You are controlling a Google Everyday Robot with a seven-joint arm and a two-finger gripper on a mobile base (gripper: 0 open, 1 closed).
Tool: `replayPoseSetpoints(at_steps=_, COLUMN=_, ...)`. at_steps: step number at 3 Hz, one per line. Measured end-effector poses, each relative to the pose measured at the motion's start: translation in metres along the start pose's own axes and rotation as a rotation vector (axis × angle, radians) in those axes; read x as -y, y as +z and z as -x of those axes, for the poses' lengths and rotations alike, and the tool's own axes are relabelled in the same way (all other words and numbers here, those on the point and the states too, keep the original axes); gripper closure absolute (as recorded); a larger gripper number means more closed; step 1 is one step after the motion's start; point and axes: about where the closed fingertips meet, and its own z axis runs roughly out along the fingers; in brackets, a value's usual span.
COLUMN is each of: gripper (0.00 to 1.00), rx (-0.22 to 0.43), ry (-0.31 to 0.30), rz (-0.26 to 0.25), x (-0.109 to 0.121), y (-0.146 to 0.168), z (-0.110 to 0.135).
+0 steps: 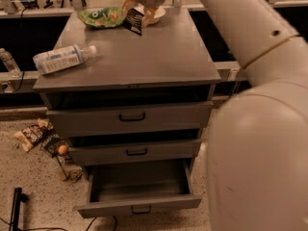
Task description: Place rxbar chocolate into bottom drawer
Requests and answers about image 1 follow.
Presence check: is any grey metal frame rail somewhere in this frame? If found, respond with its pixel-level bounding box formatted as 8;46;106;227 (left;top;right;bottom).
215;61;246;82

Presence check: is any grey middle drawer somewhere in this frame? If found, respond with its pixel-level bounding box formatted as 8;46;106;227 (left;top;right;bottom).
69;139;201;166

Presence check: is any black rxbar chocolate bar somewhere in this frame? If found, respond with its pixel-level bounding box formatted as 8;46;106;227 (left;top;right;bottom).
122;9;143;36

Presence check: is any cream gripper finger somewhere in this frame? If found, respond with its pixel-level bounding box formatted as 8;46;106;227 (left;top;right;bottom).
141;7;159;28
121;0;138;18

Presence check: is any black cable on floor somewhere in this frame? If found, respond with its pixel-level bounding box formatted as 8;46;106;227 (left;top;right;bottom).
85;215;118;231

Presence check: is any grey top drawer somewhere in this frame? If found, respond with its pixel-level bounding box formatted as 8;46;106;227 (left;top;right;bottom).
47;102;213;138

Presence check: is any grey metal drawer cabinet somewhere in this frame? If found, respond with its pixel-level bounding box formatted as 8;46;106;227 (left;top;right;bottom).
33;7;222;178

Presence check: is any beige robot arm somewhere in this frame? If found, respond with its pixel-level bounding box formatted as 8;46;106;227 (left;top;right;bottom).
200;0;308;231

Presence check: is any clear bottle on floor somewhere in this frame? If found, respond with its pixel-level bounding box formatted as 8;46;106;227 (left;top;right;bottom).
54;157;83;183

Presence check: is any black stand on floor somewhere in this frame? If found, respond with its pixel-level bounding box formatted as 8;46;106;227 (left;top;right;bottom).
9;187;29;231

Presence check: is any brown snack bag on floor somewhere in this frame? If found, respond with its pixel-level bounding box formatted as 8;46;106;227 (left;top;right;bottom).
13;118;53;152

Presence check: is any clear bottle at left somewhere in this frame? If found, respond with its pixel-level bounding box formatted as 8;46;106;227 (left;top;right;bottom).
0;48;22;78

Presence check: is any white paper bowl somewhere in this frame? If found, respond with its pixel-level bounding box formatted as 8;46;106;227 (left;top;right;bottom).
136;6;166;26

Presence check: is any dark green snack bag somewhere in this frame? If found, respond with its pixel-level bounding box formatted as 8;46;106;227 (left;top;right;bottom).
40;134;68;157

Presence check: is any green chip bag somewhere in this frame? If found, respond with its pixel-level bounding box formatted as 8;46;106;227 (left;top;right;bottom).
78;7;124;29

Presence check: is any clear plastic water bottle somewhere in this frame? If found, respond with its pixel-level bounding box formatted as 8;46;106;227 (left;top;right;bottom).
33;44;97;75

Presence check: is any small orange ball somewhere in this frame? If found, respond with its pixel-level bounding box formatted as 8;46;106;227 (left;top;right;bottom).
58;145;68;155

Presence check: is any grey open bottom drawer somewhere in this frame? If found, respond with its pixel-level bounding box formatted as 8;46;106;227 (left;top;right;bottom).
75;159;201;218

